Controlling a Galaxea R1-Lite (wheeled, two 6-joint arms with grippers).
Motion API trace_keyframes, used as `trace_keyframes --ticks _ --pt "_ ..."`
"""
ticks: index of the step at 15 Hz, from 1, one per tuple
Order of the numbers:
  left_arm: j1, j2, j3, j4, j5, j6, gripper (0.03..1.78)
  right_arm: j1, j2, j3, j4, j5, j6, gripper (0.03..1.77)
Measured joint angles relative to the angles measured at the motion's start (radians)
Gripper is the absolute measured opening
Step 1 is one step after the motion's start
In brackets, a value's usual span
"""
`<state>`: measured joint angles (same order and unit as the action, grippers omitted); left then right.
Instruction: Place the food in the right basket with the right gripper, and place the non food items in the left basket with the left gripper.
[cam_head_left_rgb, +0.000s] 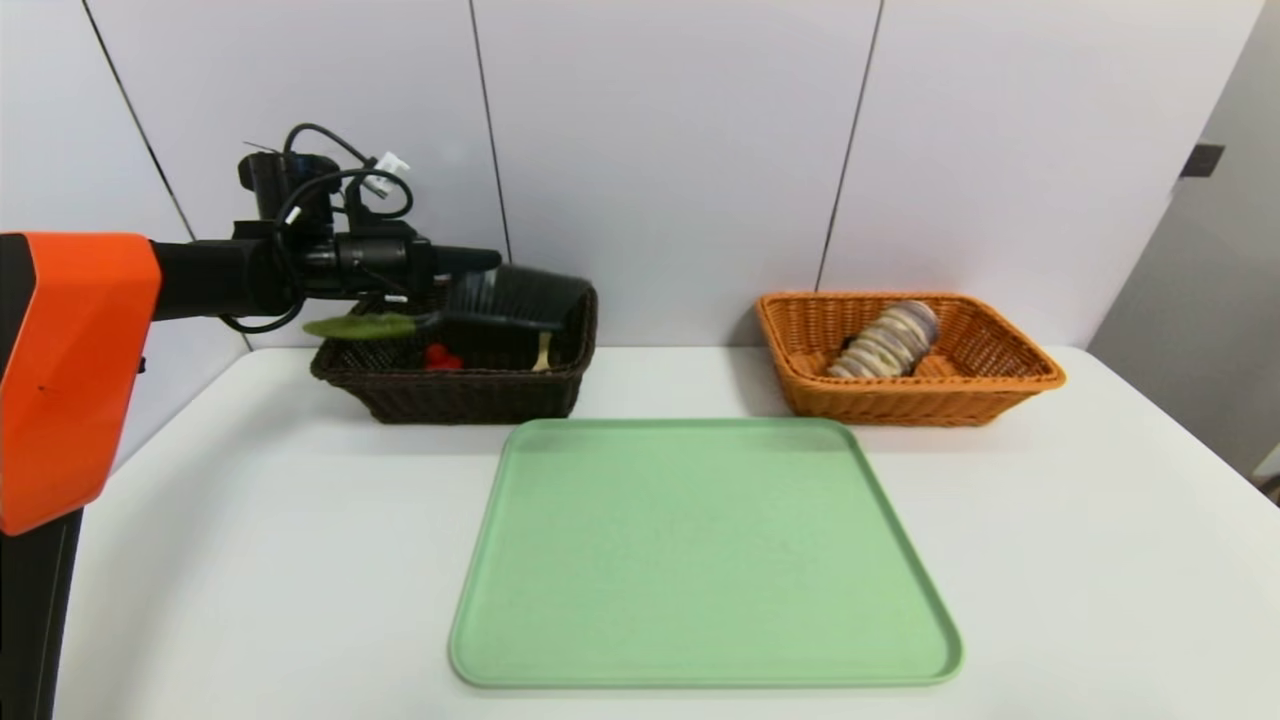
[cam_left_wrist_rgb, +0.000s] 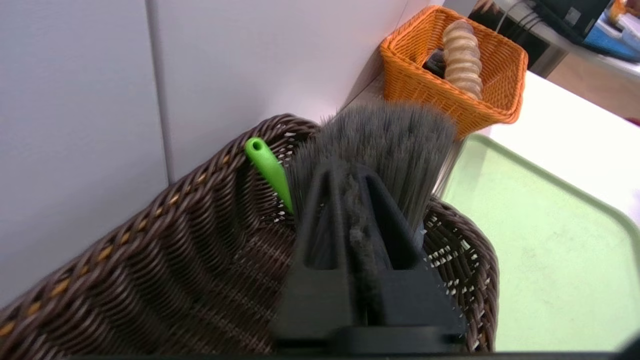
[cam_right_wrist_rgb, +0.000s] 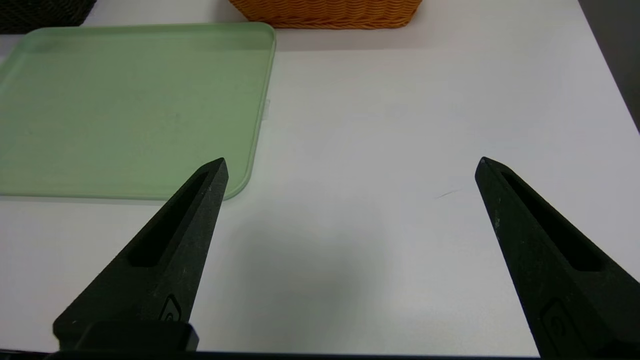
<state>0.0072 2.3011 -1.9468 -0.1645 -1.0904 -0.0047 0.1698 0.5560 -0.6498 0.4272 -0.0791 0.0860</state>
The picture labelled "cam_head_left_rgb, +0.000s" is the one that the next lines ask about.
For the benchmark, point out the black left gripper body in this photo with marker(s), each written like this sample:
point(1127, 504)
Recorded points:
point(424, 266)

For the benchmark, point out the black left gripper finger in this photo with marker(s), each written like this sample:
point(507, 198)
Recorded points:
point(465, 260)

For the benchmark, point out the red rubber duck toy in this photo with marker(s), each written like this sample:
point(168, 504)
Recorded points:
point(440, 358)

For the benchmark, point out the swirled purple bread roll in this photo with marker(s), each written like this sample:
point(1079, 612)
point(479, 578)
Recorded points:
point(885, 342)

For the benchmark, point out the orange and black left arm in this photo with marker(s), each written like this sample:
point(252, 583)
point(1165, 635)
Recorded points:
point(80, 380)

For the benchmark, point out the dark brown wicker basket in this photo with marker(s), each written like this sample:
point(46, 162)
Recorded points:
point(470, 400)

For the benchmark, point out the orange wicker basket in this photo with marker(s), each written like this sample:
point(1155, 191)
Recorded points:
point(960, 400)

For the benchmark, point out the light green plastic tray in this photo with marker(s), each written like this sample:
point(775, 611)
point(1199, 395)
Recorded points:
point(680, 580)

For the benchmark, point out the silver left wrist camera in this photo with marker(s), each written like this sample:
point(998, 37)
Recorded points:
point(392, 170)

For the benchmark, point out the dark wall bracket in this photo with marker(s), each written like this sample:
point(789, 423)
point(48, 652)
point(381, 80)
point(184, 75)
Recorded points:
point(1200, 162)

